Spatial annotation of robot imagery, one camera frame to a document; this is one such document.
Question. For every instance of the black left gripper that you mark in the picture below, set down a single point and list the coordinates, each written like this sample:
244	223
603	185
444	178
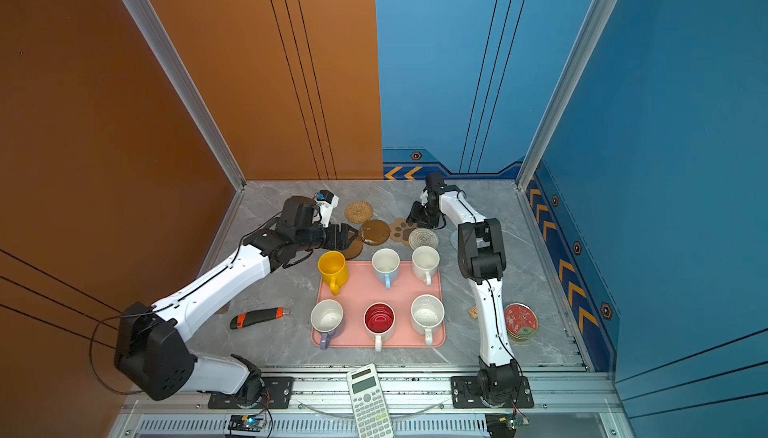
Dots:
334	243

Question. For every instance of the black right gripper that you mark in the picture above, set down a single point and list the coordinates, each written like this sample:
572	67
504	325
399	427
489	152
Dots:
415	216

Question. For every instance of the plain brown wooden coaster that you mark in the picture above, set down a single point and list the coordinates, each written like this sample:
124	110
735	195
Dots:
354	250

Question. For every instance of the glossy brown wooden coaster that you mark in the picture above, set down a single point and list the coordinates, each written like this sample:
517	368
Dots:
374	232

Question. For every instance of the rattan woven round coaster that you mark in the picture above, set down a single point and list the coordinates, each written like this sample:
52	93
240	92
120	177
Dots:
359	212

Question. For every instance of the multicolour woven round coaster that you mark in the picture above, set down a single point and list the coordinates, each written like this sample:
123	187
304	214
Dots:
421	237

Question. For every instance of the light blue woven coaster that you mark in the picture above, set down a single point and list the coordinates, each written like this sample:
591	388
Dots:
454	238

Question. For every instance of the cork paw print coaster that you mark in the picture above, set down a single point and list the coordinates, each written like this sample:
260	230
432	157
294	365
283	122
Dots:
400	231

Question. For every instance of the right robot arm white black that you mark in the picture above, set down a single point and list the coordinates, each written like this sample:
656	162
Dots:
482	261

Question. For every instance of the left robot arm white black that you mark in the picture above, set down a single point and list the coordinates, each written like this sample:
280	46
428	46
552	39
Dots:
151	348

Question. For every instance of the yellow mug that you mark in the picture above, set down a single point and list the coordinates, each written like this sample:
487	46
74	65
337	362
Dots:
333	267

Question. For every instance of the white mug back right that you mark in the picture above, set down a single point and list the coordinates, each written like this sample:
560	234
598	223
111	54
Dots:
425	262

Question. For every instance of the white mug red inside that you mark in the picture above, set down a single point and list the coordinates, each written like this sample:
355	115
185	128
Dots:
380	321

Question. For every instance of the white mug front right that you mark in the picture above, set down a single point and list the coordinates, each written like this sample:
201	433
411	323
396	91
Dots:
427	313

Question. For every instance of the red round tin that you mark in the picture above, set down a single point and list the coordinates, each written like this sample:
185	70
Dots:
521	322

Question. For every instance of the orange black utility knife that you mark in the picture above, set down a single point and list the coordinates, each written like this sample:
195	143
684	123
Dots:
258	316

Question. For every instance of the white calculator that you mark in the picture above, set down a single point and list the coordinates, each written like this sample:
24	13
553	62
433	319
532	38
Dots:
372	419

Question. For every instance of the right circuit board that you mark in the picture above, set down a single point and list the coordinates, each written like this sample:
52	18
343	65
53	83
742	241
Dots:
504	425

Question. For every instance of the circuit board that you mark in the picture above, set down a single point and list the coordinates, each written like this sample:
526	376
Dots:
249	425
504	425

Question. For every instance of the left circuit board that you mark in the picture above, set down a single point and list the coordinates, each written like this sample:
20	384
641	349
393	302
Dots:
249	425

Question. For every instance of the white mug blue handle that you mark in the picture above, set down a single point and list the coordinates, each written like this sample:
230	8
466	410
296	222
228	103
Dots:
386	264

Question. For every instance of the white mug purple handle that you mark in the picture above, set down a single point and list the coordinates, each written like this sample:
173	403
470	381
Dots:
328	320

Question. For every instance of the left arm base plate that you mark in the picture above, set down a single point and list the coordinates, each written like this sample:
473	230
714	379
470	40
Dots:
273	393

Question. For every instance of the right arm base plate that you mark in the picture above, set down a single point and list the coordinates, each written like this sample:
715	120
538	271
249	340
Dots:
465	394

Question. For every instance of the aluminium frame post left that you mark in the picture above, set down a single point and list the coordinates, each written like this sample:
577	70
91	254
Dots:
154	33

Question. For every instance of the aluminium frame post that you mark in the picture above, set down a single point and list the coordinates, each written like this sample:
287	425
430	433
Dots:
154	33
593	25

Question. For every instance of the aluminium front rail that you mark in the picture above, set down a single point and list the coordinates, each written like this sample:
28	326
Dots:
386	402

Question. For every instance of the aluminium frame post right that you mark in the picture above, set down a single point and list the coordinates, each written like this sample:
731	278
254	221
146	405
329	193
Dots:
593	25

